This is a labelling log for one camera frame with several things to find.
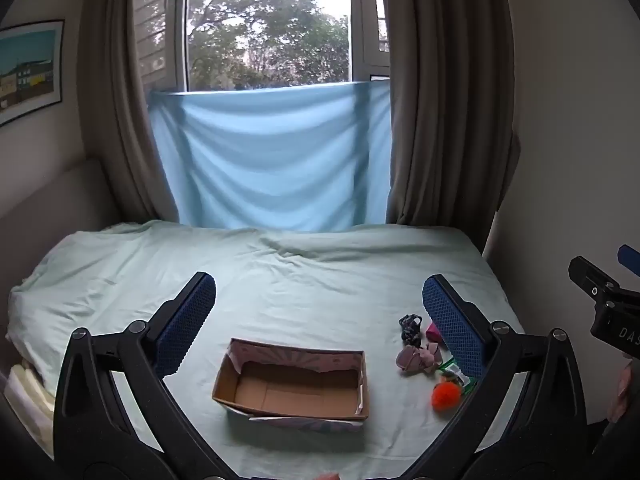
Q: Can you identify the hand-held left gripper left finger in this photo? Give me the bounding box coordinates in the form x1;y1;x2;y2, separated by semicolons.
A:
52;271;221;477

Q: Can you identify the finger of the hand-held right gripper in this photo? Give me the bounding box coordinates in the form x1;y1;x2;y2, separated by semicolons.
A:
568;256;624;307
617;244;640;279

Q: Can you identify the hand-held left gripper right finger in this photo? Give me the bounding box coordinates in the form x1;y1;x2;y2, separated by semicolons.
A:
410;273;587;478

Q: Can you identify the black cord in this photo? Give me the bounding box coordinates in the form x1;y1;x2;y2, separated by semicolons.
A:
398;313;427;345

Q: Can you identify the green wet wipes packet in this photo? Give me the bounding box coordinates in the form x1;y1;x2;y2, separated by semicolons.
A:
436;359;474;389

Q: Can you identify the orange fluffy pompom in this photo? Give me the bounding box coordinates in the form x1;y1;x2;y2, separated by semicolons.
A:
431;381;462;413

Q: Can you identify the cardboard box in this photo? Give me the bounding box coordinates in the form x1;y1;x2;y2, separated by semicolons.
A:
212;338;371;433

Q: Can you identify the person's right hand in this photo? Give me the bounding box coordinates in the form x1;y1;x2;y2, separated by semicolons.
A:
606;356;637;424

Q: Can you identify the white folded bedding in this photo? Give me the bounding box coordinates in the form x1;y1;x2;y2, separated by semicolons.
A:
4;360;57;457

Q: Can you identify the light blue hanging cloth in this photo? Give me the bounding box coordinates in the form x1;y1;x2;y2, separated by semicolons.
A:
147;80;394;233

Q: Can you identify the beige curtain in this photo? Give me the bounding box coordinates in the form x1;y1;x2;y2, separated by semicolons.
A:
384;0;522;254
79;0;182;224

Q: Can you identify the framed wall picture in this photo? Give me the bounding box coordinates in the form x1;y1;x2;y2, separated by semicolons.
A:
0;19;65;127

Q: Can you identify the window with grey frame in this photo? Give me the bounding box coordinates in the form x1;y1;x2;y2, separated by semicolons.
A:
134;0;392;95

